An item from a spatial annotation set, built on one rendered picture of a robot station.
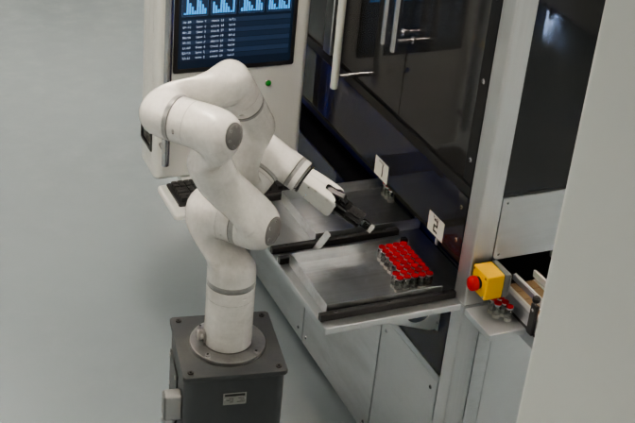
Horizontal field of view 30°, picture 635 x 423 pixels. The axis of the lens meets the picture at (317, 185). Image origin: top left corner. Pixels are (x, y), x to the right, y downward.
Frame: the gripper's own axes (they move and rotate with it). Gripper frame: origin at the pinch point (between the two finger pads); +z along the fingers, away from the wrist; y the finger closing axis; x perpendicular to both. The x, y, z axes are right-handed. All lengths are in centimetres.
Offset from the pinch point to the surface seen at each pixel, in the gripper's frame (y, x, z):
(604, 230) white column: 161, -51, 22
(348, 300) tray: -26.5, -9.4, 11.6
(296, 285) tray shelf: -37.9, -10.9, -1.7
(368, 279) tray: -38.8, 3.4, 13.1
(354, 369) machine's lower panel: -110, 1, 29
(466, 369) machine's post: -46, 2, 50
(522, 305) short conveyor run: -20, 16, 49
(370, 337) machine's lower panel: -92, 7, 26
